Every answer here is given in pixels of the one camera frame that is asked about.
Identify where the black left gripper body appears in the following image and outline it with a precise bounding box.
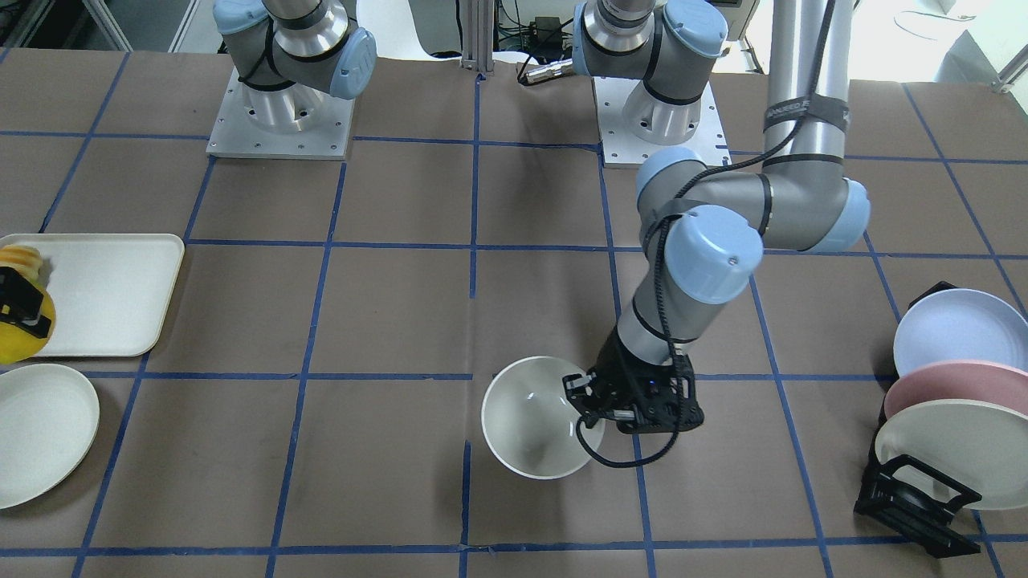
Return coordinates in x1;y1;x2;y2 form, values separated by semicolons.
585;329;705;434

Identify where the white bowl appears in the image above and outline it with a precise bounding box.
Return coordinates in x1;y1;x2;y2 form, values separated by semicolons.
480;356;605;480

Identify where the yellow lemon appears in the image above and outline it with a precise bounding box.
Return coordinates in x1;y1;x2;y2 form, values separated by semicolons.
1;244;56;364

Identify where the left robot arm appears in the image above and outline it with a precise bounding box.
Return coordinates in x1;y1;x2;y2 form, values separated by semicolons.
564;1;871;434

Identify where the blue plate in rack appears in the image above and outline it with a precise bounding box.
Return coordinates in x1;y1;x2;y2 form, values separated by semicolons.
892;288;1027;377

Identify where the cream plate in rack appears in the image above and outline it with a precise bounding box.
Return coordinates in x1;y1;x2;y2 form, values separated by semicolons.
874;399;1027;510

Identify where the pink plate in rack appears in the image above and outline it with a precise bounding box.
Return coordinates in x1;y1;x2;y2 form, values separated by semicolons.
883;360;1027;418

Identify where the white rectangular tray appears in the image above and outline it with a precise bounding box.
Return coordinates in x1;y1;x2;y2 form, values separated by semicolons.
2;234;185;358

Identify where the white round plate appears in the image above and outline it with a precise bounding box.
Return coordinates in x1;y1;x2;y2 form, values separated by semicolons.
1;364;100;509

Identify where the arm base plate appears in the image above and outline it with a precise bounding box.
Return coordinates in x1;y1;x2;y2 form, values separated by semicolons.
594;77;731;169
206;70;355;161

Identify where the aluminium frame post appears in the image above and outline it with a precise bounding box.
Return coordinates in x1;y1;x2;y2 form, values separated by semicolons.
458;0;495;77

